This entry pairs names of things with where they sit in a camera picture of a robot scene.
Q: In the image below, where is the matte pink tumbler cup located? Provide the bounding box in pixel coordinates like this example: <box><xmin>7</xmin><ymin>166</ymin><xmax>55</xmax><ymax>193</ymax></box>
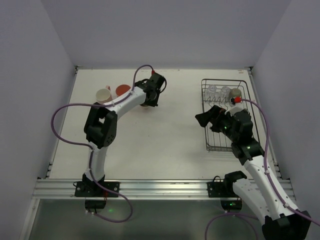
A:
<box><xmin>115</xmin><ymin>84</ymin><xmax>132</xmax><ymax>97</ymax></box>

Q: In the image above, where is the glossy pink handled mug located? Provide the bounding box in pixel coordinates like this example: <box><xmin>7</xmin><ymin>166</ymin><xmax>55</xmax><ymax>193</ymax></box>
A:
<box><xmin>95</xmin><ymin>85</ymin><xmax>113</xmax><ymax>104</ymax></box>

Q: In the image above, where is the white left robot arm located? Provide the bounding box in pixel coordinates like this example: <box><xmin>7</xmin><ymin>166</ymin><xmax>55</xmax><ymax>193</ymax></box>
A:
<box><xmin>75</xmin><ymin>71</ymin><xmax>167</xmax><ymax>197</ymax></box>

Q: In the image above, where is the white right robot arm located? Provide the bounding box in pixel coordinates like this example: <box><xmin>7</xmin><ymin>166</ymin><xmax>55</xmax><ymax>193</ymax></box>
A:
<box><xmin>195</xmin><ymin>105</ymin><xmax>311</xmax><ymax>240</ymax></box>

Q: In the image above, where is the clear glass cup left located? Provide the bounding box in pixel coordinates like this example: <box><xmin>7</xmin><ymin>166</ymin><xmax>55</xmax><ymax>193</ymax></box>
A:
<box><xmin>204</xmin><ymin>84</ymin><xmax>217</xmax><ymax>101</ymax></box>

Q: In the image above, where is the clear glass cup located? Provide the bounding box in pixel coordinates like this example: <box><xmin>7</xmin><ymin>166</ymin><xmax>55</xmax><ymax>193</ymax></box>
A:
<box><xmin>204</xmin><ymin>84</ymin><xmax>217</xmax><ymax>101</ymax></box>
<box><xmin>219</xmin><ymin>86</ymin><xmax>231</xmax><ymax>100</ymax></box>

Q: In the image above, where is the clear glass cup right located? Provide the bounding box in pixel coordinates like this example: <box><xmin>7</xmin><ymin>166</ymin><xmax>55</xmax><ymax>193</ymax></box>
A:
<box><xmin>219</xmin><ymin>86</ymin><xmax>231</xmax><ymax>100</ymax></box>

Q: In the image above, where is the grey-beige speckled cup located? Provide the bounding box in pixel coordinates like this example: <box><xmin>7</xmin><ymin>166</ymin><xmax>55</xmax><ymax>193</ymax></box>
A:
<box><xmin>229</xmin><ymin>88</ymin><xmax>242</xmax><ymax>99</ymax></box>

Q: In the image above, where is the black wire dish rack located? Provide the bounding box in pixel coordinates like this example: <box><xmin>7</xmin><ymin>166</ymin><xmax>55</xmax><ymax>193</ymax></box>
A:
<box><xmin>201</xmin><ymin>78</ymin><xmax>252</xmax><ymax>152</ymax></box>

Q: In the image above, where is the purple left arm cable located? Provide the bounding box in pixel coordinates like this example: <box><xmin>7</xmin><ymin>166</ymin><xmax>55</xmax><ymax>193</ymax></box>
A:
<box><xmin>50</xmin><ymin>64</ymin><xmax>133</xmax><ymax>223</ymax></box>

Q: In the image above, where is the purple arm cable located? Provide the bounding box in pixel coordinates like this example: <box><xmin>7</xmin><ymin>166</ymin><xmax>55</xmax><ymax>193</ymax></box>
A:
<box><xmin>205</xmin><ymin>96</ymin><xmax>320</xmax><ymax>240</ymax></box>
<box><xmin>50</xmin><ymin>64</ymin><xmax>133</xmax><ymax>223</ymax></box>

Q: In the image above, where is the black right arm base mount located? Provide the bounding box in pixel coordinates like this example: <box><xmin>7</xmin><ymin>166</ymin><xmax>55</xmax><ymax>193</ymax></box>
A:
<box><xmin>206</xmin><ymin>171</ymin><xmax>247</xmax><ymax>212</ymax></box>

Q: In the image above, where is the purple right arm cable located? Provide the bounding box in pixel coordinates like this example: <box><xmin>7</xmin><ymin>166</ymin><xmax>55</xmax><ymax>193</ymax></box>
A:
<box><xmin>205</xmin><ymin>96</ymin><xmax>320</xmax><ymax>240</ymax></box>

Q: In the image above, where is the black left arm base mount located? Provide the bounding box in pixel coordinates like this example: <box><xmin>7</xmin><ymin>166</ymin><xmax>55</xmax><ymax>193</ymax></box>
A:
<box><xmin>73</xmin><ymin>174</ymin><xmax>120</xmax><ymax>213</ymax></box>

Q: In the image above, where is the aluminium mounting rail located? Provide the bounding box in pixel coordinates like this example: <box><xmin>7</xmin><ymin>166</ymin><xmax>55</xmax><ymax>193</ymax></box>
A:
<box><xmin>32</xmin><ymin>179</ymin><xmax>223</xmax><ymax>201</ymax></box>

